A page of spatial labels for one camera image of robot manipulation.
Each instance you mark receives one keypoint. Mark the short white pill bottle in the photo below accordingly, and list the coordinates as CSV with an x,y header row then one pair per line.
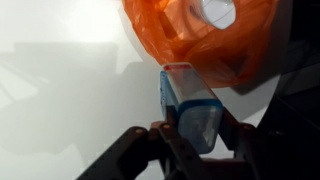
x,y
218,11

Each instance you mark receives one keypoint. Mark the blue transparent plastic box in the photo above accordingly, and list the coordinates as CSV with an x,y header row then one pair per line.
x,y
196,110

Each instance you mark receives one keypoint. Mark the orange plastic bag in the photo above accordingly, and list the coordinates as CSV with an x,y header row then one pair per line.
x,y
186,40

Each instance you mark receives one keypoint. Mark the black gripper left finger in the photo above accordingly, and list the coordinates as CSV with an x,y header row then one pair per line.
x,y
172,116

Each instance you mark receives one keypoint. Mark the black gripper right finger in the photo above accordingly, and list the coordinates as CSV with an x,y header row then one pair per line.
x,y
231,133

